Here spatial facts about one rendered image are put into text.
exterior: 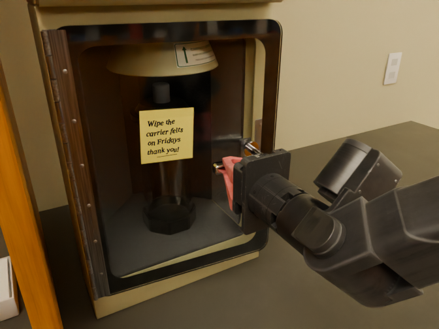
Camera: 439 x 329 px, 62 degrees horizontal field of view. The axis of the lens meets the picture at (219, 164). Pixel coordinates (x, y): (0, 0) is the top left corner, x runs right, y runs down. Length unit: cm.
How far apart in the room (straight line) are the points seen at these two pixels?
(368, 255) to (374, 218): 3
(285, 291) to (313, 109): 76
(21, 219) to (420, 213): 37
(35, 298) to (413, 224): 41
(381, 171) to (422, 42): 133
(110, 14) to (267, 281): 51
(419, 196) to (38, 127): 82
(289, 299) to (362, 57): 96
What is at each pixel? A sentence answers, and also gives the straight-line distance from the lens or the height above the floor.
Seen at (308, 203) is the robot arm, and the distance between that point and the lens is 39.
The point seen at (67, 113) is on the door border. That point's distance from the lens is 48.
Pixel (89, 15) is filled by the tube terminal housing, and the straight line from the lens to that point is 48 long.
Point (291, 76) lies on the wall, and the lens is 121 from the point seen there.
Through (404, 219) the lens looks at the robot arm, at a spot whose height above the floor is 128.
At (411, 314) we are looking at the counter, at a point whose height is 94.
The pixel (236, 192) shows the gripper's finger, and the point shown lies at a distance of 45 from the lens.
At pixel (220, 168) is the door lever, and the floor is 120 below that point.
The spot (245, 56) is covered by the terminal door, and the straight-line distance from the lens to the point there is 53.
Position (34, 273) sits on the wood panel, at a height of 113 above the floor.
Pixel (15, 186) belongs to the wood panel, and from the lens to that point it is 42.
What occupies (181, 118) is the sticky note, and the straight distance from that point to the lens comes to 51.
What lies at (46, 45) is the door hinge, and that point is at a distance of 46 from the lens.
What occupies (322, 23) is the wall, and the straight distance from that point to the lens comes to 126.
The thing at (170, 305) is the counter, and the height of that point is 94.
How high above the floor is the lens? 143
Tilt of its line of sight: 25 degrees down
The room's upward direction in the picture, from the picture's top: straight up
